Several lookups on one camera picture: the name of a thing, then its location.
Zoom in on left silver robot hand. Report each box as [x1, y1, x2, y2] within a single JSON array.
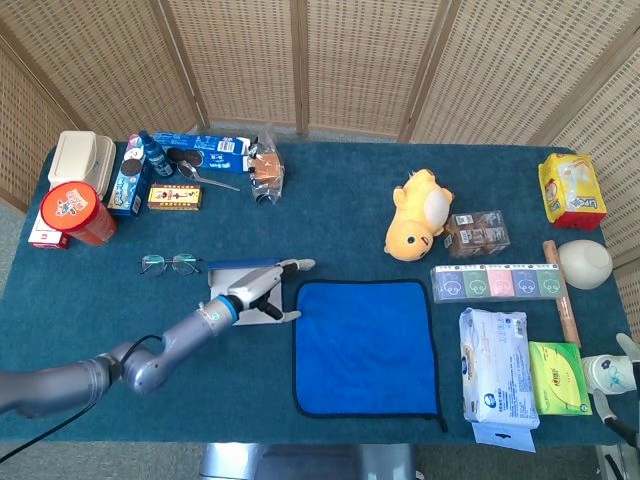
[[227, 257, 317, 325]]

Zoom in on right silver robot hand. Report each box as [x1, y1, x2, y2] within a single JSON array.
[[592, 332, 640, 446]]

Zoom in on blue glasses case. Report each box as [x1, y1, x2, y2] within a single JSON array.
[[207, 257, 286, 327]]

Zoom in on thin wire-frame eyeglasses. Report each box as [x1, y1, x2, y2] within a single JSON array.
[[138, 253, 205, 276]]

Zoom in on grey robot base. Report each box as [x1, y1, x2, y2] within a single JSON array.
[[198, 442, 419, 480]]

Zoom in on green tissue pack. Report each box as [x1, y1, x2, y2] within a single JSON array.
[[527, 340, 593, 417]]

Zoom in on teal table cover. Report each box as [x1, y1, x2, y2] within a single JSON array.
[[0, 141, 640, 447]]

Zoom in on white wet wipes pack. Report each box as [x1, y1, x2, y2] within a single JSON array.
[[458, 307, 542, 454]]

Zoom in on clear bag of bread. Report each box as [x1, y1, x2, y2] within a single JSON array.
[[247, 127, 286, 206]]

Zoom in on small yellow box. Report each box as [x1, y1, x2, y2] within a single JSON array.
[[147, 183, 204, 212]]

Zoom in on blue microfiber cloth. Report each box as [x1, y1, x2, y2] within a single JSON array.
[[292, 278, 449, 434]]

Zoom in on metal spoon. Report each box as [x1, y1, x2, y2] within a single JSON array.
[[177, 159, 242, 193]]

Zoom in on white bowl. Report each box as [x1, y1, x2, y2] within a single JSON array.
[[557, 239, 614, 290]]

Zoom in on long blue cookie box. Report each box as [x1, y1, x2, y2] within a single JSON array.
[[152, 131, 254, 175]]

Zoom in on blue spray bottle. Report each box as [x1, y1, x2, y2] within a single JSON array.
[[137, 130, 175, 179]]

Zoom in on wooden rolling pin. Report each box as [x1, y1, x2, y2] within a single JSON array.
[[542, 239, 583, 348]]

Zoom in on pastel pocket tissue multipack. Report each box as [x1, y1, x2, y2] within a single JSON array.
[[430, 263, 569, 305]]

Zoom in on short blue cookie box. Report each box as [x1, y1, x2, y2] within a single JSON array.
[[107, 133, 154, 218]]

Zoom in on yellow plush chick toy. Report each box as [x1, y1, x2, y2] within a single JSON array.
[[383, 168, 456, 262]]

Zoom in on red cylindrical canister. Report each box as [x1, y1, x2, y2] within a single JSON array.
[[39, 180, 119, 246]]

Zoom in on clear box brown figurines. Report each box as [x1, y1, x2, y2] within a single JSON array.
[[443, 209, 512, 259]]

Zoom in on red white flat box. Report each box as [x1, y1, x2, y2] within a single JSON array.
[[27, 217, 72, 250]]

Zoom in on yellow red snack bag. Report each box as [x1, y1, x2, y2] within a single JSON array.
[[537, 152, 608, 232]]

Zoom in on beige lunch box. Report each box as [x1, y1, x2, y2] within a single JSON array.
[[47, 129, 117, 201]]

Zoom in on woven folding screen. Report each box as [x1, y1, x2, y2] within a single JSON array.
[[0, 0, 640, 271]]

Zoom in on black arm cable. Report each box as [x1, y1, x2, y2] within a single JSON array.
[[0, 333, 166, 464]]

